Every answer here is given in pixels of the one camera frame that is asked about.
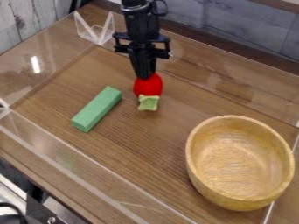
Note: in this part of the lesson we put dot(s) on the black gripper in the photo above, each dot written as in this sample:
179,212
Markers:
142,40

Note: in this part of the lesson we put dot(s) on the red plush strawberry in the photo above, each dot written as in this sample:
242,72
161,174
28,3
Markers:
149,91

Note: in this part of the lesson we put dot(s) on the green rectangular block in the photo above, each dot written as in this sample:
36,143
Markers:
95,110

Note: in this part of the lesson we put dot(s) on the wooden bowl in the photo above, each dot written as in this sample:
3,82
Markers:
239,162

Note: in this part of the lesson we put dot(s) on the clear acrylic enclosure wall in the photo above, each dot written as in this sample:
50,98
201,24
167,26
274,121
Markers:
120,174

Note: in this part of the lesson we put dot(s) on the black metal frame bracket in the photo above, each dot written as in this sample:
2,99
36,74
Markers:
38,213

